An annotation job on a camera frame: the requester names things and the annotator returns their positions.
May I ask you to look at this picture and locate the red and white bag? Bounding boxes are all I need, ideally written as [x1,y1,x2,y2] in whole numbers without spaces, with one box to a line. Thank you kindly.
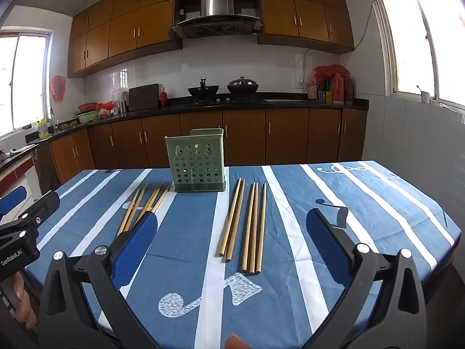
[97,102,121,117]

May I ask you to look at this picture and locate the brown wall cabinets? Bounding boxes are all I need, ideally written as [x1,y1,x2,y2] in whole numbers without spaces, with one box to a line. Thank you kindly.
[67,0,355,79]

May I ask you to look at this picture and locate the black gas stove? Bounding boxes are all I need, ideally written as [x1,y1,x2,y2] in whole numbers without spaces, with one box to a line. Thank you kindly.
[185,96,264,107]

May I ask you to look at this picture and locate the black kitchen countertop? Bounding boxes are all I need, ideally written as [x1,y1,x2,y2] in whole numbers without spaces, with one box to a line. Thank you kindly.
[0,92,370,170]

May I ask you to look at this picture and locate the brown base cabinets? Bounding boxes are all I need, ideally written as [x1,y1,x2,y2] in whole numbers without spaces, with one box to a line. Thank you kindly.
[36,107,367,187]

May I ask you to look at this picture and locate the green perforated chopstick holder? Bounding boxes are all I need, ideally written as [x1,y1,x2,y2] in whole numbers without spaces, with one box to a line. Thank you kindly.
[165,128,226,193]

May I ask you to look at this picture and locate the green basin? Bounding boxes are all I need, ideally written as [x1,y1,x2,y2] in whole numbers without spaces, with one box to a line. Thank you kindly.
[76,110,100,124]

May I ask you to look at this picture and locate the hanging red plastic bag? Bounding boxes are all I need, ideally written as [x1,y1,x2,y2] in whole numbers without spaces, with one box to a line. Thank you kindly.
[50,75,67,102]

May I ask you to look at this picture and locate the red oil bottle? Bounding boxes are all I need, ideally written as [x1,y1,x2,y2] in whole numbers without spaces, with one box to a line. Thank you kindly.
[332,73,345,104]

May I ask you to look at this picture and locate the white plastic bag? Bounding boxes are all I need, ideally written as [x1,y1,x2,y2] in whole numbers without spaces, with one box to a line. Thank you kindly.
[110,88,130,110]

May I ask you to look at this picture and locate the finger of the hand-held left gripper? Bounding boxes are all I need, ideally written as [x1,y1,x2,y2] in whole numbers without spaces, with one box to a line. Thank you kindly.
[0,185,27,218]
[15,190,60,229]

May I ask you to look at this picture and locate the steel range hood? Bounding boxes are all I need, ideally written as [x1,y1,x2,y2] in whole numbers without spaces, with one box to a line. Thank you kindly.
[172,0,264,39]

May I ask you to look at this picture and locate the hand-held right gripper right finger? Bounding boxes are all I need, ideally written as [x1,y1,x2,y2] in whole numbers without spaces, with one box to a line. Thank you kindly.
[306,208,427,349]

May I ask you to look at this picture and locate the dark pot with lid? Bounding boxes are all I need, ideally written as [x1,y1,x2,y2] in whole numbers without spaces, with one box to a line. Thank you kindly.
[227,76,260,95]

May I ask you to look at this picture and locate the person's right hand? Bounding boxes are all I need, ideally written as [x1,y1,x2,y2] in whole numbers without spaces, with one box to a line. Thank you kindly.
[224,332,252,349]

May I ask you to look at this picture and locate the sliding window with white frame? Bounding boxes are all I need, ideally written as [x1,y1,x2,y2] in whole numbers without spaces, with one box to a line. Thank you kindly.
[369,0,465,109]
[0,31,53,139]

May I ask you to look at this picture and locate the person's left hand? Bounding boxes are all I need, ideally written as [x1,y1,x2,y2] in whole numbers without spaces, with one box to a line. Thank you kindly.
[12,272,39,330]

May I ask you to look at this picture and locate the dark sauce bottle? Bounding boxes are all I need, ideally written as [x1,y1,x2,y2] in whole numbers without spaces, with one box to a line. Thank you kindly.
[344,74,355,104]

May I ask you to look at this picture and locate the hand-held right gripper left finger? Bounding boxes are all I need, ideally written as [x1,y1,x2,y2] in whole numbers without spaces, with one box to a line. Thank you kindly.
[38,211,160,349]

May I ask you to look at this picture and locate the white wall cable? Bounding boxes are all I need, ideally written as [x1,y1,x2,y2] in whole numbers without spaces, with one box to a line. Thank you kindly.
[299,5,375,88]

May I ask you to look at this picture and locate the dark cutting board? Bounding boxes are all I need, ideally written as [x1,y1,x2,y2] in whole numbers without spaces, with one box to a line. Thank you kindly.
[128,83,160,112]

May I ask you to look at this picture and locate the black wok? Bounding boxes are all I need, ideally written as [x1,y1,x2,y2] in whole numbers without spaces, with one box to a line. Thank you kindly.
[187,78,220,103]

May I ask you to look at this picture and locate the blue white striped tablecloth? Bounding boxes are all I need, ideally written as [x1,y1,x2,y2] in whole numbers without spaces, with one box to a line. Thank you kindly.
[26,160,463,349]

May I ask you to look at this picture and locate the red plastic bag over bottles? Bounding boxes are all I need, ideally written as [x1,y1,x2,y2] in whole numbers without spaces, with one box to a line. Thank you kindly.
[314,64,350,81]

